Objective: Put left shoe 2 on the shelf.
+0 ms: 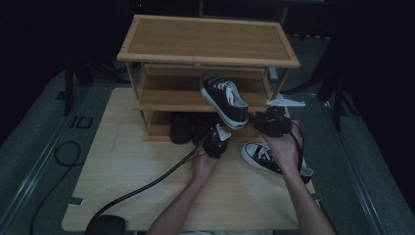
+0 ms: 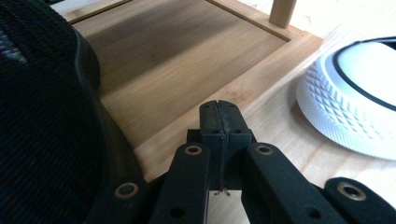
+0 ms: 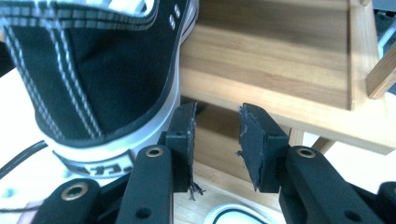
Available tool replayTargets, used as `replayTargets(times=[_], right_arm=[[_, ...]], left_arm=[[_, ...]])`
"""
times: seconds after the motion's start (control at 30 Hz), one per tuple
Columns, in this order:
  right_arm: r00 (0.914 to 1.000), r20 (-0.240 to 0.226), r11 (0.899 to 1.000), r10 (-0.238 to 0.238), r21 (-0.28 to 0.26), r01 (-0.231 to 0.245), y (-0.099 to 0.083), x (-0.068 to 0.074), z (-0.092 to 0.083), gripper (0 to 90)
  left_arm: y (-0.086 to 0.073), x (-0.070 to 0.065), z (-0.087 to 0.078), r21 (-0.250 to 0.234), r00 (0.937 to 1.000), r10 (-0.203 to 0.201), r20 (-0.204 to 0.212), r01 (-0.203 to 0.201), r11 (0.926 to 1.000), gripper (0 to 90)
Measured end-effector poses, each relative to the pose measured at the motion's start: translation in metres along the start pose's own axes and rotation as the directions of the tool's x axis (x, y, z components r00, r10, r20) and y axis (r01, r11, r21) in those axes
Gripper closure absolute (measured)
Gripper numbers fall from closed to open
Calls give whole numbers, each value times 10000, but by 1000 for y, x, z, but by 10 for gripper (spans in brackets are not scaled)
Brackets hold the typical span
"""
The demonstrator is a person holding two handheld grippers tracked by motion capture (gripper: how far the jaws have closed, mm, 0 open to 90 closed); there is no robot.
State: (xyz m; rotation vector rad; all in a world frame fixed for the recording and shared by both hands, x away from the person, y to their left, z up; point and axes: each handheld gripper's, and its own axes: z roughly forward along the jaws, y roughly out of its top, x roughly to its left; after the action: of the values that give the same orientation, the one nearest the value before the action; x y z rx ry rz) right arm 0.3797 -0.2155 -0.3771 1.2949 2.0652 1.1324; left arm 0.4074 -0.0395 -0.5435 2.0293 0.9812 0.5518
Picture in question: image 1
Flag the person's right hand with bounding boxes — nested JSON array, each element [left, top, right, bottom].
[[260, 120, 304, 174]]

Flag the wooden shoe rack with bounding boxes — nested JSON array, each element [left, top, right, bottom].
[[115, 14, 301, 144]]

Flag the plain black shoe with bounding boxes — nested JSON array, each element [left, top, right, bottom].
[[191, 112, 219, 147], [168, 112, 194, 145]]

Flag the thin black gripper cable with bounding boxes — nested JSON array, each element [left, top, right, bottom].
[[288, 120, 306, 174]]

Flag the black canvas sneaker white laces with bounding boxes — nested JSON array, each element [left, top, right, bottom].
[[240, 142, 314, 185], [199, 71, 250, 130]]

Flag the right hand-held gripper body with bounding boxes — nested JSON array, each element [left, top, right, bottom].
[[253, 96, 306, 138]]

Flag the thick black gripper cable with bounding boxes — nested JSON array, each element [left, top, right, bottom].
[[86, 143, 209, 229]]

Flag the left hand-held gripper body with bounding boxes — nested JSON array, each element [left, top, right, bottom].
[[202, 122, 233, 160]]

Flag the person's left hand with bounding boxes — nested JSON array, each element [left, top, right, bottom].
[[192, 145, 221, 184]]

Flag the black metal stand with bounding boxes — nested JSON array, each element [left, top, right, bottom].
[[55, 58, 92, 117], [280, 32, 360, 131]]

